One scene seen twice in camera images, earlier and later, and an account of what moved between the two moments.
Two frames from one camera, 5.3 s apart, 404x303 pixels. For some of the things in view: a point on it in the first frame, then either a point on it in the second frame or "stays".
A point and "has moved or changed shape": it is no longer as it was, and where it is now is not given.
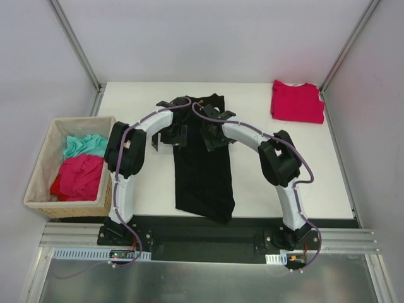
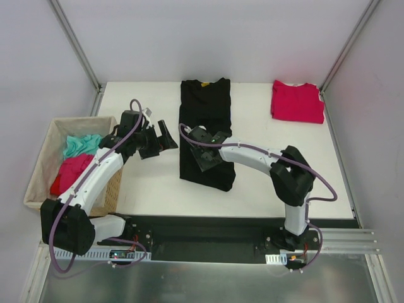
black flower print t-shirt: (204, 180) has moved or changed shape
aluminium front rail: (339, 239) stays
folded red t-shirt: (300, 103) stays
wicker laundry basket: (38, 197) stays
